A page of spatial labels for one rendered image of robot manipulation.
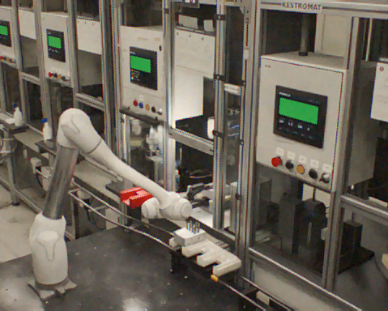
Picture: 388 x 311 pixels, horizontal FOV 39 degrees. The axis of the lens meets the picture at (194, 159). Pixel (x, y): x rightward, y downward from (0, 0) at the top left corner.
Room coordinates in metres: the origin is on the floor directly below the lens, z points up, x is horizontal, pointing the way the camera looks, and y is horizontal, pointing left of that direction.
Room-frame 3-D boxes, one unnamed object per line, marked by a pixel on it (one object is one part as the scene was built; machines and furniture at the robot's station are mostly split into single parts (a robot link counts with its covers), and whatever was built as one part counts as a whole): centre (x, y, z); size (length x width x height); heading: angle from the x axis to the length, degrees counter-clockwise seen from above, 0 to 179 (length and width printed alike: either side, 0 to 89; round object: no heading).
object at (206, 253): (2.29, -0.05, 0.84); 0.36 x 0.14 x 0.10; 38
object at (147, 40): (3.00, 0.20, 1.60); 0.42 x 0.29 x 0.46; 38
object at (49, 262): (2.29, 0.68, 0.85); 0.18 x 0.16 x 0.22; 20
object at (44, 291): (2.27, 0.67, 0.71); 0.22 x 0.18 x 0.06; 38
